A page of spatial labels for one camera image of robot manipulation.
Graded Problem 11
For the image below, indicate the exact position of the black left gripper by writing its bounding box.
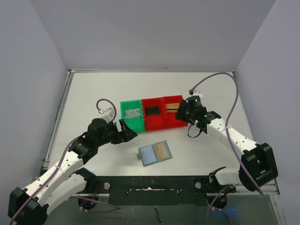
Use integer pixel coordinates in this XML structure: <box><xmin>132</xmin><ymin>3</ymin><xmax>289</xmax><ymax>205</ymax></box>
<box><xmin>96</xmin><ymin>119</ymin><xmax>137</xmax><ymax>147</ymax></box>

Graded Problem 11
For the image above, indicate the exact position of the gold card from holder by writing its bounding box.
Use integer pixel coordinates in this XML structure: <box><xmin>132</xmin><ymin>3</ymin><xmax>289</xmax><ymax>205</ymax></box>
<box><xmin>165</xmin><ymin>103</ymin><xmax>180</xmax><ymax>113</ymax></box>

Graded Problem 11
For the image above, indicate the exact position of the grey-green card holder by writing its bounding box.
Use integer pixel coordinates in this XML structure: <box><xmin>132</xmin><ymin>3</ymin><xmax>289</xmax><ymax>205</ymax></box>
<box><xmin>137</xmin><ymin>141</ymin><xmax>173</xmax><ymax>167</ymax></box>

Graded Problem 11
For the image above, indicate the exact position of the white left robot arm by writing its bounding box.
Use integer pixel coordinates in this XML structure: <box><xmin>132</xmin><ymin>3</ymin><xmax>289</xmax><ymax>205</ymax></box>
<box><xmin>8</xmin><ymin>118</ymin><xmax>138</xmax><ymax>225</ymax></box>

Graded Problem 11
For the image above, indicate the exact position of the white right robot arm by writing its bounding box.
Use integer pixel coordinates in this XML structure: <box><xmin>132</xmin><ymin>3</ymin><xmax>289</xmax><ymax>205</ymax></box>
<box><xmin>175</xmin><ymin>96</ymin><xmax>278</xmax><ymax>192</ymax></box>

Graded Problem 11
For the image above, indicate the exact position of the silver VIP card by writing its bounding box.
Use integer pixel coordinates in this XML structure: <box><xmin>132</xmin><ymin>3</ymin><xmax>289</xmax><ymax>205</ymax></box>
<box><xmin>124</xmin><ymin>108</ymin><xmax>141</xmax><ymax>119</ymax></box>

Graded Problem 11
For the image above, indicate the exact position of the black card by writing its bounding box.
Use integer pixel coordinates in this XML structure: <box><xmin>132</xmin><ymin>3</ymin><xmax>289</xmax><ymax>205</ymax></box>
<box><xmin>144</xmin><ymin>106</ymin><xmax>160</xmax><ymax>116</ymax></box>

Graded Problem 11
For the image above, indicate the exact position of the green plastic bin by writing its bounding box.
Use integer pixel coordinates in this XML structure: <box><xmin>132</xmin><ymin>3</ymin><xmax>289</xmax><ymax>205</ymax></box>
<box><xmin>120</xmin><ymin>99</ymin><xmax>145</xmax><ymax>133</ymax></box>

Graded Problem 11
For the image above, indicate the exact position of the red plastic bin right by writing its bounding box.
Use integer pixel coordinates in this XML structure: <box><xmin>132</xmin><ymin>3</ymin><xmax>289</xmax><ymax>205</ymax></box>
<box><xmin>162</xmin><ymin>95</ymin><xmax>188</xmax><ymax>129</ymax></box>

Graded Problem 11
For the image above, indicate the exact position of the red plastic bin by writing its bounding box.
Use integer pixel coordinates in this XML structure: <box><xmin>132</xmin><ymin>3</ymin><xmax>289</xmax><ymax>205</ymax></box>
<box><xmin>162</xmin><ymin>95</ymin><xmax>188</xmax><ymax>129</ymax></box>
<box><xmin>142</xmin><ymin>97</ymin><xmax>167</xmax><ymax>132</ymax></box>

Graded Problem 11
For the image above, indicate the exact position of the red plastic bin middle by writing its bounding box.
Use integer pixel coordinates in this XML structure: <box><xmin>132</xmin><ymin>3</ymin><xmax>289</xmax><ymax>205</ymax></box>
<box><xmin>142</xmin><ymin>97</ymin><xmax>167</xmax><ymax>132</ymax></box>

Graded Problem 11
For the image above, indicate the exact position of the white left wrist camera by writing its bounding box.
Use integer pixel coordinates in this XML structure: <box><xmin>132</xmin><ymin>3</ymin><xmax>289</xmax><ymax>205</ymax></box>
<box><xmin>98</xmin><ymin>107</ymin><xmax>116</xmax><ymax>123</ymax></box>

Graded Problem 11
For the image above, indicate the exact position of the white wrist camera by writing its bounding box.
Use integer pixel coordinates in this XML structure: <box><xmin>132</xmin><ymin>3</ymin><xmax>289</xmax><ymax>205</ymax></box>
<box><xmin>98</xmin><ymin>107</ymin><xmax>116</xmax><ymax>123</ymax></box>
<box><xmin>189</xmin><ymin>89</ymin><xmax>203</xmax><ymax>99</ymax></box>

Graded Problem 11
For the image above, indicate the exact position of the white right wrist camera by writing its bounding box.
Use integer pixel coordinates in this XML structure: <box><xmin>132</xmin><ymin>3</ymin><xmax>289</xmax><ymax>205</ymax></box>
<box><xmin>189</xmin><ymin>89</ymin><xmax>203</xmax><ymax>99</ymax></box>

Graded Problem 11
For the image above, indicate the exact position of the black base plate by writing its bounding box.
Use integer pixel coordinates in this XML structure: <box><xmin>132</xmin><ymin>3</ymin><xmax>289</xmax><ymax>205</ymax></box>
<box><xmin>79</xmin><ymin>175</ymin><xmax>223</xmax><ymax>206</ymax></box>

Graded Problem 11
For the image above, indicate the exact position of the aluminium frame rail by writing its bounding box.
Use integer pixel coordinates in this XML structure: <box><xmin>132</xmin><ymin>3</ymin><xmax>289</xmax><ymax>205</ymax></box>
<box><xmin>41</xmin><ymin>69</ymin><xmax>98</xmax><ymax>171</ymax></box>

